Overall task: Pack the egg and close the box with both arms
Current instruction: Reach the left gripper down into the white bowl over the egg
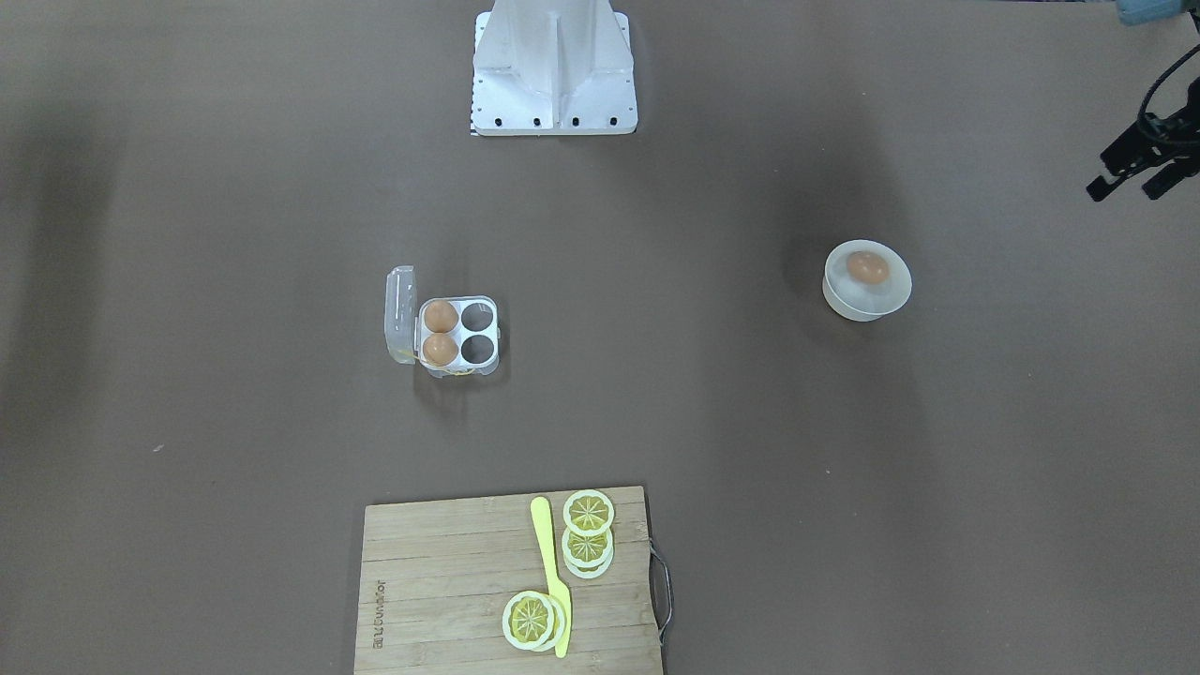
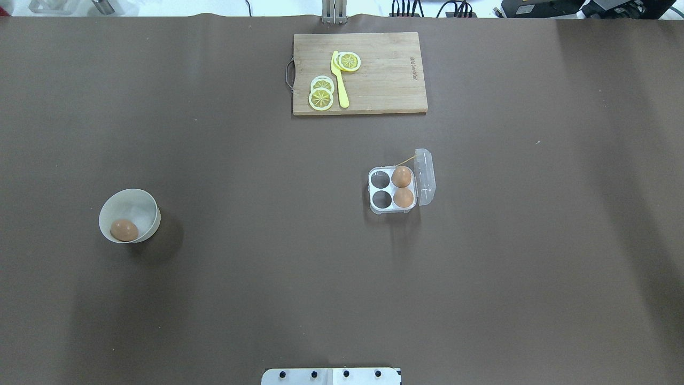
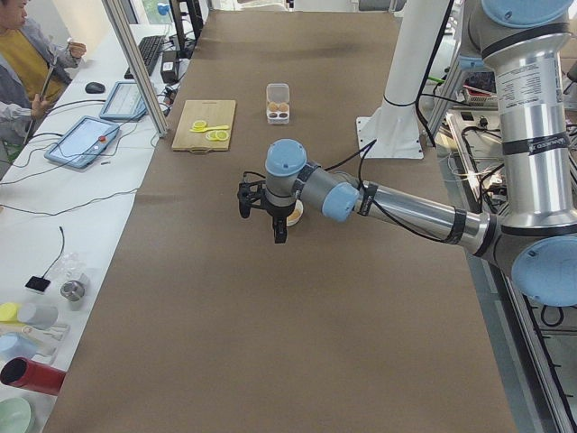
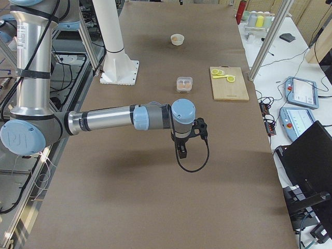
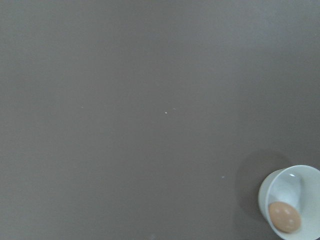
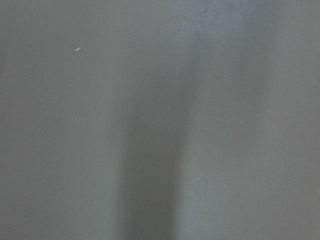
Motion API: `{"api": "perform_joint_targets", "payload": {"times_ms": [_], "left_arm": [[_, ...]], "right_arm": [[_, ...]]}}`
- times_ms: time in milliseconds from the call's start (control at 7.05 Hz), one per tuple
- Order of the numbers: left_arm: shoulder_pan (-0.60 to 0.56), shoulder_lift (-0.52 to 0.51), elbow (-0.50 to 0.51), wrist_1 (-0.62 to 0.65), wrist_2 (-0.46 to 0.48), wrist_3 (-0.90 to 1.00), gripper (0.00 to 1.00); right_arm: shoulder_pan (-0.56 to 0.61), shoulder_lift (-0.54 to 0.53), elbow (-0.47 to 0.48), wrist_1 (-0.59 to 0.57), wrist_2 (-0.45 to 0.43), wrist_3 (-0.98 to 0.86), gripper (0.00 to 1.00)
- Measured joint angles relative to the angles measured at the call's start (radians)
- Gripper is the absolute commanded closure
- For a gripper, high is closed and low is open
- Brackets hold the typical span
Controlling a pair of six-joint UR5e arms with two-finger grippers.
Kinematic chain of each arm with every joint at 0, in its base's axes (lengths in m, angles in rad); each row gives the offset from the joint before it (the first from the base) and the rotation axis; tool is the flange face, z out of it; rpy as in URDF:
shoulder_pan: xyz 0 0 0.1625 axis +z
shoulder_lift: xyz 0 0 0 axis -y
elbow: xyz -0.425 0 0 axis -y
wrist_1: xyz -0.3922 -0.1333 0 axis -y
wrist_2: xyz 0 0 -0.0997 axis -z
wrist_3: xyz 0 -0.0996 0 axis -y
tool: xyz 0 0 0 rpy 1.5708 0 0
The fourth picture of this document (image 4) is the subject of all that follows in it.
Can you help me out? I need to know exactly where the grey cup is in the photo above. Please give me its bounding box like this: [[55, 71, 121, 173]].
[[247, 13, 257, 27]]

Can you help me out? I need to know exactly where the white camera post pedestal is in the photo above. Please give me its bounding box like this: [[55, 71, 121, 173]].
[[93, 0, 139, 86]]

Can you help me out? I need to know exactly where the black small pad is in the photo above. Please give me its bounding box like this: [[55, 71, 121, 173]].
[[279, 33, 296, 43]]

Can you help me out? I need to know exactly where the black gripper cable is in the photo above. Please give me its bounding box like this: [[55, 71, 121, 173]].
[[170, 103, 210, 173]]

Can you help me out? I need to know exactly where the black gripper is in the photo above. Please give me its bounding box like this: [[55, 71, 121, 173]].
[[172, 134, 193, 159]]

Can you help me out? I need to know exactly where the aluminium frame post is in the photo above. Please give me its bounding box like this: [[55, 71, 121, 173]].
[[248, 0, 294, 81]]

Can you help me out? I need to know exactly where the white ceramic bowl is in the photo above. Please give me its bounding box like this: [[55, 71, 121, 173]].
[[170, 34, 185, 46]]

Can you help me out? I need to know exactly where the yellow cup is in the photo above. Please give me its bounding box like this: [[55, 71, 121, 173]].
[[255, 16, 264, 27]]

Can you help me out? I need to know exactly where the blue teach pendant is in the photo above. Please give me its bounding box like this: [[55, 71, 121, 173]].
[[285, 77, 319, 109], [280, 107, 315, 142]]

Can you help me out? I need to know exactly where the clear plastic egg box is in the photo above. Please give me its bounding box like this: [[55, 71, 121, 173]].
[[176, 76, 193, 93]]

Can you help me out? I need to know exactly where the red cylinder bottle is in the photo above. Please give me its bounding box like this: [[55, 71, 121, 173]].
[[236, 0, 247, 25]]

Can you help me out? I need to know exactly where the wooden cutting board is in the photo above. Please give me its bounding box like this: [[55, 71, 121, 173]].
[[210, 66, 249, 101]]

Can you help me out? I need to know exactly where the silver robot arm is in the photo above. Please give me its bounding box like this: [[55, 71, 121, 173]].
[[1, 1, 196, 158]]

